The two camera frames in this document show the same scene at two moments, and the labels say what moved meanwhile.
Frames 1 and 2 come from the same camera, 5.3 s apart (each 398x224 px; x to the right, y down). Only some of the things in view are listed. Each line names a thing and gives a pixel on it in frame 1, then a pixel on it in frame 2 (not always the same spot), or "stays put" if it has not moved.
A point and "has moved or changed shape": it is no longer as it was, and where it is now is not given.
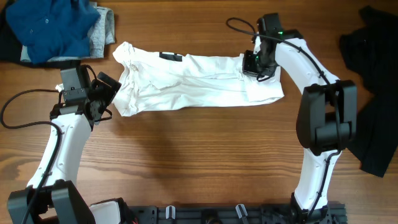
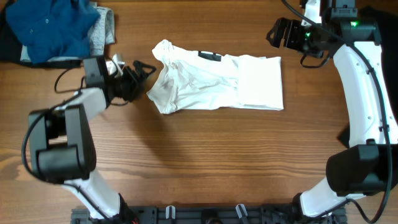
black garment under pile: (10, 48) stays put
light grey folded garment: (102, 32) stays put
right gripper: (248, 69) to (291, 27)
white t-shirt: (148, 80) has moved or changed shape
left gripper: (109, 93) to (135, 82)
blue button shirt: (51, 29) stays put
